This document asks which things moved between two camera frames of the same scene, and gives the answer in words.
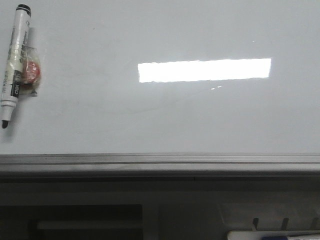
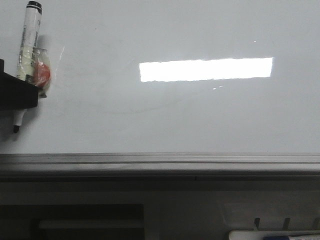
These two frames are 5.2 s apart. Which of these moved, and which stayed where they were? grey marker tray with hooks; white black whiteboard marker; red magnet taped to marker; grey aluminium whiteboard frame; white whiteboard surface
Moved: white black whiteboard marker; red magnet taped to marker
Stayed: grey marker tray with hooks; grey aluminium whiteboard frame; white whiteboard surface
